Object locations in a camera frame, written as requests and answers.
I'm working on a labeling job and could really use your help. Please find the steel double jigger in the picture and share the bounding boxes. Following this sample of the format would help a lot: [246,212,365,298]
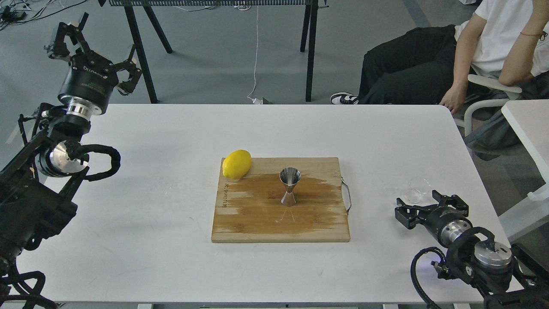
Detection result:
[280,167,301,207]

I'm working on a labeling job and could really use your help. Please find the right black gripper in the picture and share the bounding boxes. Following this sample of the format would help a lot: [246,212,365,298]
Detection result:
[395,190,473,248]

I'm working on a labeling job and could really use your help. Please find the black floor cables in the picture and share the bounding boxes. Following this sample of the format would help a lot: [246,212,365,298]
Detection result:
[0,0,88,30]

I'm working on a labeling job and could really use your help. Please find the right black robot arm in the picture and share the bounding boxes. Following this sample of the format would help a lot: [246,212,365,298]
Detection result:
[395,190,548,309]

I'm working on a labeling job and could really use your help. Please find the black metal table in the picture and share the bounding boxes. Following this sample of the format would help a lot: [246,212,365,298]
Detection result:
[97,0,330,103]

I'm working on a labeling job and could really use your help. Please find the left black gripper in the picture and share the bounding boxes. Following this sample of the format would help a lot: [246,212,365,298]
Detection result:
[44,12,142,115]

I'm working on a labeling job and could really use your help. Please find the yellow lemon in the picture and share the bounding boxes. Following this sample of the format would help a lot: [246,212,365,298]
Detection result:
[222,149,252,180]

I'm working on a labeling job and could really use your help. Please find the small clear glass cup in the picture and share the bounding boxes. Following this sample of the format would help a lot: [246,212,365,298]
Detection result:
[402,177,431,205]

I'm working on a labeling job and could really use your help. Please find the wooden cutting board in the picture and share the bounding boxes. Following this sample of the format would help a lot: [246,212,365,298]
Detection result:
[211,157,350,243]

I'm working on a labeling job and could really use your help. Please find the white side table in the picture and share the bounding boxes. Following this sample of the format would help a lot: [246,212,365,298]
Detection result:
[498,99,549,245]

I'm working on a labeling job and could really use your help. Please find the white hanging cable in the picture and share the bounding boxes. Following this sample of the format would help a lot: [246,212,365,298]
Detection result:
[247,5,273,105]

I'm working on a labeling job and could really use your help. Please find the seated person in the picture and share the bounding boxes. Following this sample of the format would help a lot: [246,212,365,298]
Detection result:
[331,0,549,114]

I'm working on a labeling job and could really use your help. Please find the white office chair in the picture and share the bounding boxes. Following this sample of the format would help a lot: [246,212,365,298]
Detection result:
[454,74,525,161]

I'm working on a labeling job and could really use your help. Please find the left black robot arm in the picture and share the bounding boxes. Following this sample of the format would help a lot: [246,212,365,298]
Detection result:
[0,12,142,309]

